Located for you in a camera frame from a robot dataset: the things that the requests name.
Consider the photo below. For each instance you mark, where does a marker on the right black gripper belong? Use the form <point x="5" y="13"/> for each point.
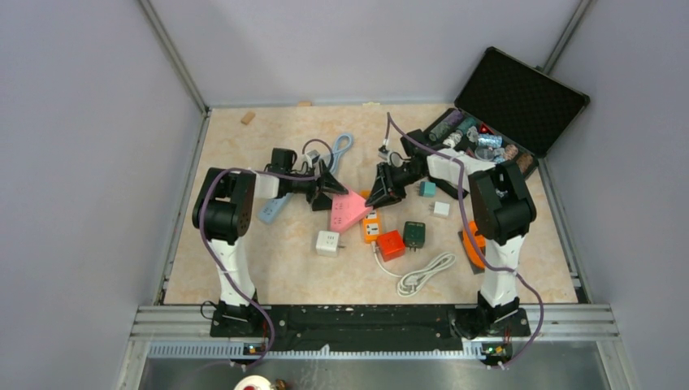
<point x="385" y="192"/>

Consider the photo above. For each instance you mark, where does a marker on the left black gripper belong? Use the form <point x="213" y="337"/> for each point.
<point x="327" y="182"/>

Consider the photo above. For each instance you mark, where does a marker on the pink triangular power strip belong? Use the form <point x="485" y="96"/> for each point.
<point x="347" y="210"/>

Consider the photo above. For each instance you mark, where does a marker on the orange power strip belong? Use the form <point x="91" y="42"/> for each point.
<point x="371" y="227"/>

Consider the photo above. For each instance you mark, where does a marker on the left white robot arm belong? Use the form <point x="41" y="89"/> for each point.
<point x="223" y="212"/>

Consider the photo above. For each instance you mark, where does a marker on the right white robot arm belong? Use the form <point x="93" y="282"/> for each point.
<point x="502" y="210"/>

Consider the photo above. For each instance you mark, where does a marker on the teal plug adapter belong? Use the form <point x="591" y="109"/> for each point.
<point x="426" y="189"/>

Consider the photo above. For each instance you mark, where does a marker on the white plug adapter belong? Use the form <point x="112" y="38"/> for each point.
<point x="440" y="209"/>

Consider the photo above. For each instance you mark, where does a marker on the green cube socket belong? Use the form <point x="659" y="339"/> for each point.
<point x="414" y="235"/>

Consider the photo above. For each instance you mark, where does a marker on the white cube socket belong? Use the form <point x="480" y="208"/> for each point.
<point x="328" y="244"/>

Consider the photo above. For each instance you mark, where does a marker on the red cube socket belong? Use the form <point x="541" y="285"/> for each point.
<point x="390" y="245"/>

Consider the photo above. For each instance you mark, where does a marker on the small wooden block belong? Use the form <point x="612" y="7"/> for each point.
<point x="247" y="117"/>

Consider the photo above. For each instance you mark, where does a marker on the grey mat under toy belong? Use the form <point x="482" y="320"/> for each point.
<point x="475" y="262"/>

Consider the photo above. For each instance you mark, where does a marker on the black open case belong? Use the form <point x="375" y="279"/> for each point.
<point x="510" y="99"/>

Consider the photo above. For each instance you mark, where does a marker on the red white emergency button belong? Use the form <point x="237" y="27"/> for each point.
<point x="255" y="382"/>

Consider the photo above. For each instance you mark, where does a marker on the blue power strip with cable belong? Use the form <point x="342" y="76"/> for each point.
<point x="313" y="149"/>

